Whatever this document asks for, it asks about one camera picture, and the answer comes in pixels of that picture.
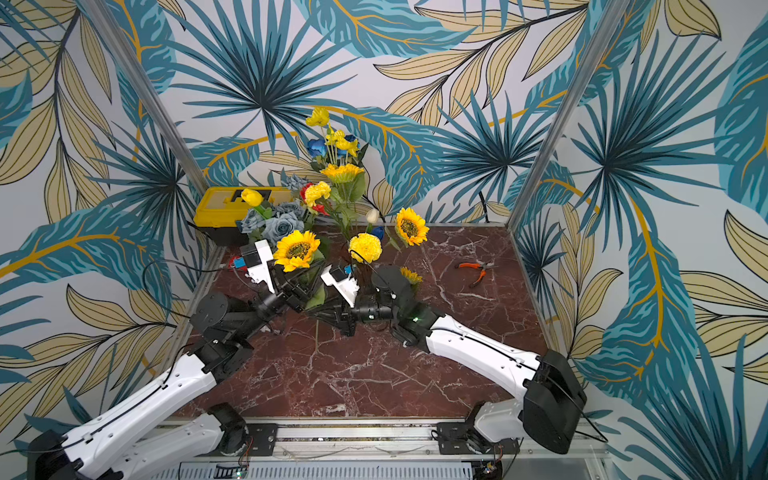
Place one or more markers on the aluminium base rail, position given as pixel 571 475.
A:
pixel 390 448

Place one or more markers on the yellow marigold flower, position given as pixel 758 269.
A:
pixel 365 248

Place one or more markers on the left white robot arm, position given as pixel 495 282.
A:
pixel 116 444

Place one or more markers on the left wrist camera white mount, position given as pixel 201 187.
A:
pixel 258 258

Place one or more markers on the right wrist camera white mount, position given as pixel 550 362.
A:
pixel 343 281

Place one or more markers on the yellow black toolbox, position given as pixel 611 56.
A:
pixel 221 208

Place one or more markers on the tall sunflower on right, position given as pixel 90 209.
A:
pixel 409 230

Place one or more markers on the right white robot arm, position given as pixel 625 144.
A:
pixel 546 402

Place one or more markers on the tall mixed flower bouquet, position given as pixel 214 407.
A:
pixel 338 158

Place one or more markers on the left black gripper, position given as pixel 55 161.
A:
pixel 293 291

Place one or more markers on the yellow sunflower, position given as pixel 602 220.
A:
pixel 412 277
pixel 296 250

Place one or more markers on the grey blue rose bunch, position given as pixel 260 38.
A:
pixel 273 224

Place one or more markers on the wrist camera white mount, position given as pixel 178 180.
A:
pixel 258 258
pixel 343 281

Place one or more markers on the orange handled pliers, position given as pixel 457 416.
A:
pixel 481 267

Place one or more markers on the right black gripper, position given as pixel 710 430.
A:
pixel 346 315

